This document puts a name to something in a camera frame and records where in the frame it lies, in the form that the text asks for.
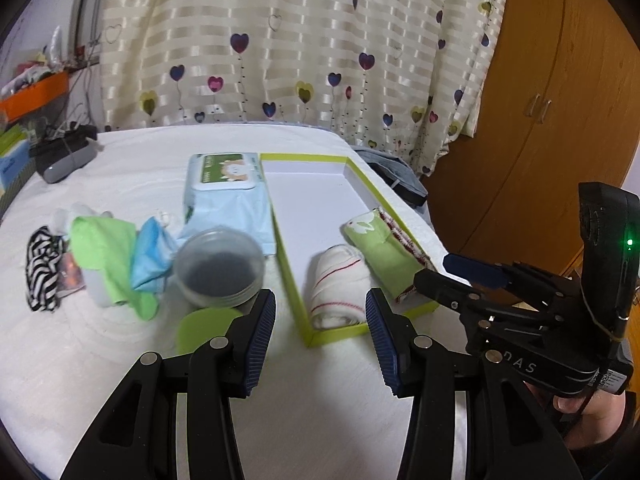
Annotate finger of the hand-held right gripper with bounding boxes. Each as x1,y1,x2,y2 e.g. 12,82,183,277
442,253,581,306
413,269,506,321

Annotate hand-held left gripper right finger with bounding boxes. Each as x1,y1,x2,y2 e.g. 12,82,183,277
365,287,583,480

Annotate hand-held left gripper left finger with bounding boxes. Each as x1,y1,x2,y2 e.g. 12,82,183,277
60,289,277,480

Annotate blue face mask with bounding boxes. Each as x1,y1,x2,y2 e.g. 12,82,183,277
131,217,181,293

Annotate green edged cardboard box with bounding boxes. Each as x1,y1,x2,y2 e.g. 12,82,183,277
260,152,441,348

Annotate green cloth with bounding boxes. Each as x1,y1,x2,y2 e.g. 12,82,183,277
70,216,158,322

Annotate person's right forearm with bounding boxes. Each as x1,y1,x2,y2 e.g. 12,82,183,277
562,400,640,480

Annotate person's right hand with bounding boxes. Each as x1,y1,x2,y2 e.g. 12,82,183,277
552,394,626,447

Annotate green round lid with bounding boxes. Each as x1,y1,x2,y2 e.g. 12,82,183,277
176,308,246,356

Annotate red white patterned cloth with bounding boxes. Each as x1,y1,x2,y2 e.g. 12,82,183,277
377,207,438,303

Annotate green cloth pouch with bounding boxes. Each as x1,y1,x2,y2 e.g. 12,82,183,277
342,210,426,296

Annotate white red striped rolled cloth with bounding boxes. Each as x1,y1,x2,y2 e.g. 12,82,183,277
306,245,373,331

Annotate round clear plastic container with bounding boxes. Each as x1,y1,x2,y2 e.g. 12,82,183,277
172,228,265,309

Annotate grey bag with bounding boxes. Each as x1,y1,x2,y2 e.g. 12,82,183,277
350,145,428,206

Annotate wet wipes pack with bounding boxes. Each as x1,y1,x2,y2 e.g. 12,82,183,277
180,152,278,258

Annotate wooden wardrobe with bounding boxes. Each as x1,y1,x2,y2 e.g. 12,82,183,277
425,0,640,281

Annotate small shiny packet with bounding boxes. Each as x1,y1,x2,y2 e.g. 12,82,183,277
56,252,87,292

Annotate pale white sock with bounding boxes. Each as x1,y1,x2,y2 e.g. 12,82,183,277
50,203,116,233

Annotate black white striped sock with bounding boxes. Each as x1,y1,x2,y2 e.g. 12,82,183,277
25,226,66,312

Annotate grey black headset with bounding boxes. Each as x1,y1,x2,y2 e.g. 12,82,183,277
29,125,98,184

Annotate heart print curtain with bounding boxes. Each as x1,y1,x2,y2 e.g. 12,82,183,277
97,0,511,178

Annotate blue tissue pack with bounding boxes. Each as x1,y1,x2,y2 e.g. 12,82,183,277
0,139,32,191

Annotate green carton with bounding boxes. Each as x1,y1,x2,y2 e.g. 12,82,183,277
0,125,28,156

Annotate orange storage bin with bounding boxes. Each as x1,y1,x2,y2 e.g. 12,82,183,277
0,71,70,123

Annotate pile of colourful sundries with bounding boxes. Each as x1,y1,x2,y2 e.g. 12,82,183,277
0,25,66,96

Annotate grey window frame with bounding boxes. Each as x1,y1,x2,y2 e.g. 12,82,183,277
70,0,116,68

